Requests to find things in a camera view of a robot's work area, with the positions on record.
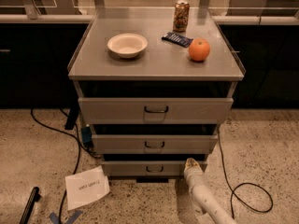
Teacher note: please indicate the grey top drawer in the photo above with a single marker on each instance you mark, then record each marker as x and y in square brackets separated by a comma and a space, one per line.
[155, 110]

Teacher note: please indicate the grey middle drawer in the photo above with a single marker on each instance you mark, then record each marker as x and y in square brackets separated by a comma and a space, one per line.
[154, 144]

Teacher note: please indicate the grey bottom drawer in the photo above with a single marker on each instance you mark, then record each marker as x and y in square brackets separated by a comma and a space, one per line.
[128, 169]

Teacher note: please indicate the dark counter with rail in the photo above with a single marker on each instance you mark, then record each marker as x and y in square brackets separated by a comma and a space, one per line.
[34, 59]

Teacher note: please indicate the black bar on floor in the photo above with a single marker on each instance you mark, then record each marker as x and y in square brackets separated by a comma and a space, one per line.
[33, 198]

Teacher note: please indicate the grey drawer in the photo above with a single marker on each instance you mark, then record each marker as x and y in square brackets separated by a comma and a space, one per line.
[154, 144]
[155, 110]
[128, 169]

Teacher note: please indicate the blue power adapter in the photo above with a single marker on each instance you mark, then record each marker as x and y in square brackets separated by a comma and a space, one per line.
[86, 135]

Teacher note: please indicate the white paper sign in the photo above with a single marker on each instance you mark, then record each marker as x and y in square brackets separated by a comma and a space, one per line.
[86, 187]

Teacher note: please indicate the grey metal drawer cabinet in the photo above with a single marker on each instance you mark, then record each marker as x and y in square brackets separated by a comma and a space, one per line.
[162, 70]

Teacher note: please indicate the dark blue snack bar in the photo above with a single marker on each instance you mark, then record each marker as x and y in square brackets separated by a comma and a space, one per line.
[177, 39]

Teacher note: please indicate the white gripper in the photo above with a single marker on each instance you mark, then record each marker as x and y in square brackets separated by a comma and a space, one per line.
[192, 174]

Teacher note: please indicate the white bowl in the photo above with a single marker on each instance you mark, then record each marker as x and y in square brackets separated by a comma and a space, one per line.
[127, 46]

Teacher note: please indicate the orange fruit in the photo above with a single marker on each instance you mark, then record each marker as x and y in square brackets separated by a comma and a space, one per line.
[199, 49]

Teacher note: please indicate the brown patterned drink can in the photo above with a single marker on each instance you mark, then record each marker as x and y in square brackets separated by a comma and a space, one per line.
[181, 15]

